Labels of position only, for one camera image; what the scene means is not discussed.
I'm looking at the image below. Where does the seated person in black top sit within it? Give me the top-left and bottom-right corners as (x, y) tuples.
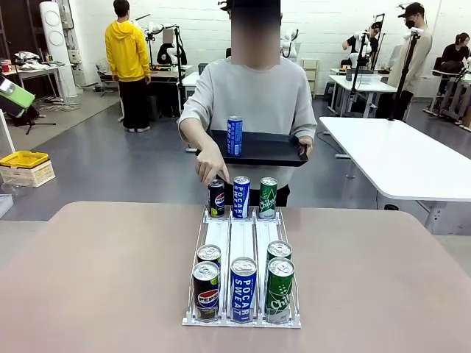
(439, 32), (471, 74)

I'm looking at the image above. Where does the white plastic crate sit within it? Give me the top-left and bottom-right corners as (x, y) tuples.
(0, 160), (56, 188)

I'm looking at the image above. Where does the blue Pocari Sweat can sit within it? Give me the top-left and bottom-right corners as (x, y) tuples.
(230, 257), (258, 324)
(233, 176), (252, 218)
(226, 116), (244, 158)

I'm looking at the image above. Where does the brown top work desk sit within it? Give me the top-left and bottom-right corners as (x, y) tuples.
(146, 64), (194, 121)

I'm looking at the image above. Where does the black camera stand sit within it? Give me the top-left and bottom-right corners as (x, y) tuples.
(349, 32), (371, 115)

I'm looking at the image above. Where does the masked person in black shirt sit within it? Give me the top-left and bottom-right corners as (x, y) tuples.
(341, 21), (383, 71)

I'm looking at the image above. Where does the clear plastic bowl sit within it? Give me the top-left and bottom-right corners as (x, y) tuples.
(0, 178), (32, 196)

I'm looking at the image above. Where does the person's left hand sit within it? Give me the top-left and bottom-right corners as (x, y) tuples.
(297, 138), (314, 160)

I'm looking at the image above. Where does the cluttered grey desk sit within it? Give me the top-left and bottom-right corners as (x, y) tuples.
(0, 51), (68, 104)

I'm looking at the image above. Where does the white rectangular work table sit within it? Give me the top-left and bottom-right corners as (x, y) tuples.
(328, 73), (399, 118)

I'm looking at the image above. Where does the person in yellow hoodie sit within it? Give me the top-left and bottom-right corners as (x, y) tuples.
(105, 0), (152, 133)

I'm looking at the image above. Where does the white tower air conditioner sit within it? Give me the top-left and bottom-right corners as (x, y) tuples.
(39, 0), (78, 97)

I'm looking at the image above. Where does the yellow plastic crate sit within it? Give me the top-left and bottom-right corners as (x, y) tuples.
(0, 150), (50, 167)

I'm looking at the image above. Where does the green Chilsung cider can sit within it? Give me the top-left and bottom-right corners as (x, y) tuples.
(266, 240), (293, 263)
(266, 257), (296, 324)
(258, 176), (278, 220)

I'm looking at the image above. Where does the tall black tripod stand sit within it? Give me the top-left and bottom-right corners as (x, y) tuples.
(388, 26), (424, 121)

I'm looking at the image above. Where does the black floor tripod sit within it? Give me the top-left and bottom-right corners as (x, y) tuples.
(24, 116), (57, 135)

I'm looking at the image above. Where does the person in grey sweater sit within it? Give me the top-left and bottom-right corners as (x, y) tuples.
(177, 0), (318, 207)

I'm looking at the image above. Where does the black pole stand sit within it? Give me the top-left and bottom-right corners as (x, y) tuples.
(174, 24), (185, 111)

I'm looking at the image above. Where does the green box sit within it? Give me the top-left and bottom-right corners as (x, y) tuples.
(0, 75), (36, 118)

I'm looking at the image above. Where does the person's right hand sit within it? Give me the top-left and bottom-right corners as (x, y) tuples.
(194, 141), (231, 185)

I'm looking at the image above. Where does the black Pepsi can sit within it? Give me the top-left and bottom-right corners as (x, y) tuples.
(192, 260), (221, 321)
(196, 243), (222, 268)
(208, 179), (226, 218)

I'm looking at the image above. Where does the white table with rounded corners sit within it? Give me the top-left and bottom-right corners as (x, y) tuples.
(319, 115), (471, 236)

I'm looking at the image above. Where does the person's right forearm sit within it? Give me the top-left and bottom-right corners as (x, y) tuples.
(179, 119), (222, 154)

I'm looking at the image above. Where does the clear acrylic can rack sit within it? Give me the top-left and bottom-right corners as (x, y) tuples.
(181, 204), (302, 329)

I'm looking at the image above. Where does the person in beige coat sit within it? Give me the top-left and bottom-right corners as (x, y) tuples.
(388, 1), (433, 121)

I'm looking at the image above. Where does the black serving tray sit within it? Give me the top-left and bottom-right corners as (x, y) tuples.
(194, 129), (310, 167)

